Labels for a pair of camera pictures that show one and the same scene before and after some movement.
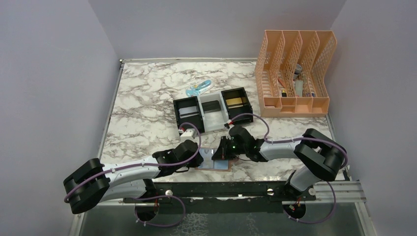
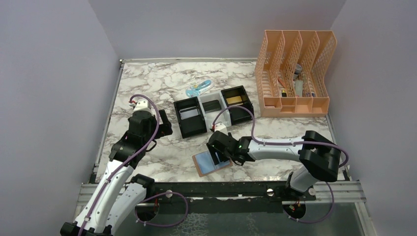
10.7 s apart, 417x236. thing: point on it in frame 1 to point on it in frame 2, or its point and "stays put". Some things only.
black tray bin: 188,110 stays put
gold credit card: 233,101 stays put
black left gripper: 197,161 to 164,129
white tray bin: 214,111 stays put
